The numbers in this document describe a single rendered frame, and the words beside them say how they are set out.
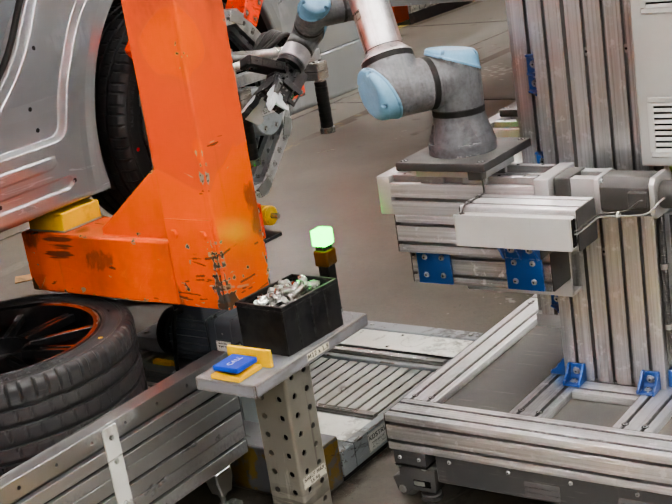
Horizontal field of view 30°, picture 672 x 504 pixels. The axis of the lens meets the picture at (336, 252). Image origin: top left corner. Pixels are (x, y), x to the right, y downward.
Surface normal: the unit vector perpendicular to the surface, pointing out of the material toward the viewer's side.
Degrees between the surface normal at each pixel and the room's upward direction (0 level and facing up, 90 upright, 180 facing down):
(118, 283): 90
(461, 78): 88
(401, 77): 64
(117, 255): 90
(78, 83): 90
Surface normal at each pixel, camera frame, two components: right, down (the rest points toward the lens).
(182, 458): 0.81, 0.06
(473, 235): -0.56, 0.32
